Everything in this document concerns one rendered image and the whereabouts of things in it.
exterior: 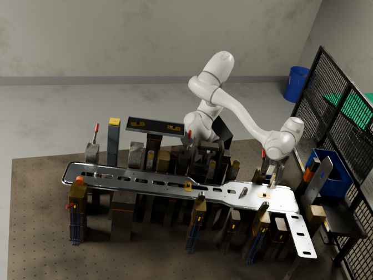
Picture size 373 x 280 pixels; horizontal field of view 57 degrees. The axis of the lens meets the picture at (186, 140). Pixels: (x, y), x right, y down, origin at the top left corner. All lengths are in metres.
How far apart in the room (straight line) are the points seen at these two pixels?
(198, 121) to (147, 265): 1.05
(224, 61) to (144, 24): 2.82
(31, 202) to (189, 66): 3.49
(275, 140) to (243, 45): 3.87
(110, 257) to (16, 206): 0.67
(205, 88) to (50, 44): 3.04
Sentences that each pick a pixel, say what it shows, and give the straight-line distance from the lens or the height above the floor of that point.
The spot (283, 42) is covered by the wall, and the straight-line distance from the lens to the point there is 5.85.
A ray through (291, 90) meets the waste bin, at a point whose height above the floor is 0.18.
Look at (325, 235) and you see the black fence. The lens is 2.57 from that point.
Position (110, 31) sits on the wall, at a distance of 4.72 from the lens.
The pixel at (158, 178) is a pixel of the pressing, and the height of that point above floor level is 1.00.
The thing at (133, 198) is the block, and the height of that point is 1.03.
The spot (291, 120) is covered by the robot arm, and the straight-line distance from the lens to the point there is 1.83.
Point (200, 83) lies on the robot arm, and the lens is 2.00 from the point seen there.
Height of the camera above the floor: 2.41
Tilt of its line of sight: 36 degrees down
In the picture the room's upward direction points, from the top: 12 degrees clockwise
